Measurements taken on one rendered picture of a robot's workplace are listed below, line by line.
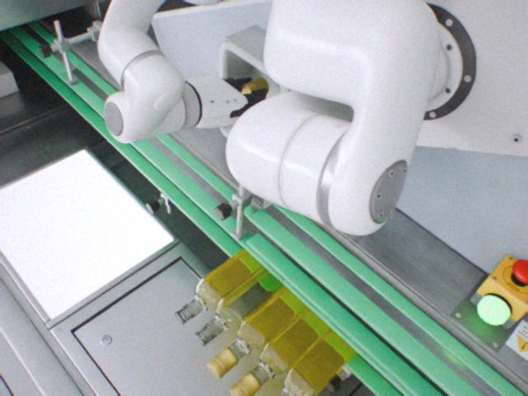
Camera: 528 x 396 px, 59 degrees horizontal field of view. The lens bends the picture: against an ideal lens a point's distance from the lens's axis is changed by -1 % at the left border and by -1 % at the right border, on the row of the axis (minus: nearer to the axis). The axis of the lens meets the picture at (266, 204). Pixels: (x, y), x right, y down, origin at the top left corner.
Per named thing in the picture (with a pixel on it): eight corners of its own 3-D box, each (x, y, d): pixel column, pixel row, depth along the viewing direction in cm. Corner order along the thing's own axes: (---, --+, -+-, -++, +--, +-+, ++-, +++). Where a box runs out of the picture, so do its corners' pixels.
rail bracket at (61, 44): (124, 56, 131) (47, 86, 119) (115, -3, 118) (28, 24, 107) (134, 63, 129) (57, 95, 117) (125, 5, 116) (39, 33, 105)
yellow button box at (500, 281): (489, 274, 80) (468, 300, 76) (511, 248, 74) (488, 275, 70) (528, 302, 77) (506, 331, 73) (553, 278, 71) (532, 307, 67)
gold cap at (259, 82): (256, 73, 89) (239, 81, 87) (270, 82, 88) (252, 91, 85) (255, 88, 92) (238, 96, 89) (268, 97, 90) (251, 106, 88)
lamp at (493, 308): (478, 302, 74) (469, 313, 73) (491, 287, 71) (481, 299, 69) (503, 321, 73) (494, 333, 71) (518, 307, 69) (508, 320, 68)
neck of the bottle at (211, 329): (214, 321, 88) (194, 337, 85) (214, 313, 85) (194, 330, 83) (225, 332, 86) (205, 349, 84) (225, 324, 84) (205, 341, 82)
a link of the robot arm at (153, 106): (115, 37, 61) (154, 85, 59) (178, 32, 69) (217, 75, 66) (94, 121, 72) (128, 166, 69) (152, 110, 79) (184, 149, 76)
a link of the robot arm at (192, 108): (148, 111, 80) (162, 108, 82) (181, 139, 76) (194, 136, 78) (155, 71, 75) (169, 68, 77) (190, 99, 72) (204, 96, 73)
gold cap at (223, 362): (224, 351, 84) (205, 368, 82) (225, 343, 82) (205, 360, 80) (238, 366, 83) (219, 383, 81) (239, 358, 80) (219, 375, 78)
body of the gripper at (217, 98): (157, 110, 81) (207, 99, 89) (195, 142, 77) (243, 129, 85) (165, 69, 76) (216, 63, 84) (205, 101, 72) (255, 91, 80)
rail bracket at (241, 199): (259, 213, 98) (213, 244, 92) (266, 153, 86) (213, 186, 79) (269, 221, 97) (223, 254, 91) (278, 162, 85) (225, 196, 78)
